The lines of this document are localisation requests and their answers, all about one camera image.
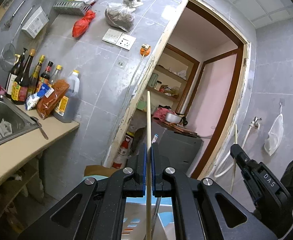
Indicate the white wall box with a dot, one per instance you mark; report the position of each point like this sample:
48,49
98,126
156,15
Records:
35,23

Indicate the orange wall hook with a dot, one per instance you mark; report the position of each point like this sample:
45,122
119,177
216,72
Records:
145,50

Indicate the steel sink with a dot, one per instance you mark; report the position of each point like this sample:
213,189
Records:
13,121

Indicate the white bowl on washer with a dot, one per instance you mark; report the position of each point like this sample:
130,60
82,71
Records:
173,118

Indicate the clear bag dried goods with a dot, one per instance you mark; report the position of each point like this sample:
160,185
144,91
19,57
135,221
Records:
120,15

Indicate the wall water tap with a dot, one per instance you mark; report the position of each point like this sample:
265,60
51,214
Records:
255,123

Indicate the dark sauce bottle red label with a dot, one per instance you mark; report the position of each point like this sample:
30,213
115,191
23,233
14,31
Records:
21,83

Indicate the white mesh bag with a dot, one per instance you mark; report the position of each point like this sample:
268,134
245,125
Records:
275,134

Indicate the striped colourful table cloth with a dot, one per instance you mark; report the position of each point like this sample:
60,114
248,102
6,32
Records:
134,223

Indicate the wire mesh strainer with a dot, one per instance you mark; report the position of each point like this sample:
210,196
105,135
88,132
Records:
7,56

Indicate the grey washing machine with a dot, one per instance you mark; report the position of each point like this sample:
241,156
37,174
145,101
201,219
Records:
180,149

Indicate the red plastic bag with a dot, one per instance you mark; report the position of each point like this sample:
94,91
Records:
81,26

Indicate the wooden chopstick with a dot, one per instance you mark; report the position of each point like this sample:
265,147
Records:
148,169
234,160

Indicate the grey wall rack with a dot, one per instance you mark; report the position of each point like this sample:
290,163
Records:
77,8

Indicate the red spice packet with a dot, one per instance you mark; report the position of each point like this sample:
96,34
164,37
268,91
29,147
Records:
48,102

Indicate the large soy sauce jug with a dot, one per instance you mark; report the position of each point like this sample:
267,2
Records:
66,108

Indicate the white wall switch socket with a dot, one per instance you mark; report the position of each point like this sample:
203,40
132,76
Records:
119,39

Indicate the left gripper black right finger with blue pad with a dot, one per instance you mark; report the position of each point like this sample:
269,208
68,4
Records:
201,208

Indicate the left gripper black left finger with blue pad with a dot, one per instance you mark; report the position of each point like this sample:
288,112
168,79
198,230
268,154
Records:
95,208

